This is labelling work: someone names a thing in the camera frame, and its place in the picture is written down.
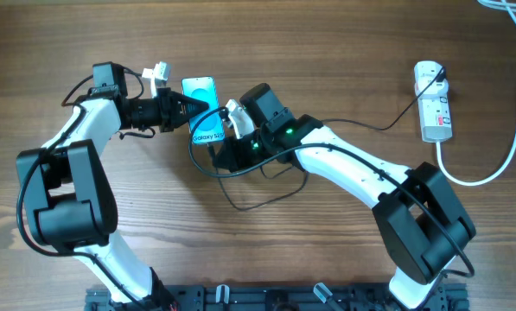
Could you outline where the turquoise screen smartphone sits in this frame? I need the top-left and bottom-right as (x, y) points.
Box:
(181, 75), (226, 147)

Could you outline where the black USB charging cable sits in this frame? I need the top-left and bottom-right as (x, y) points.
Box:
(206, 66), (449, 213)

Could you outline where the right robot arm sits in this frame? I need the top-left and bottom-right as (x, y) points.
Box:
(213, 83), (476, 309)

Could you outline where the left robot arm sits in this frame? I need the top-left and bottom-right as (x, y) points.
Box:
(16, 62), (209, 310)

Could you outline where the white power strip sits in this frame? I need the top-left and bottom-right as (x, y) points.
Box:
(414, 60), (453, 143)

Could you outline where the white cable top corner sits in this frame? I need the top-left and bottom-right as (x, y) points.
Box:
(476, 0), (516, 16)

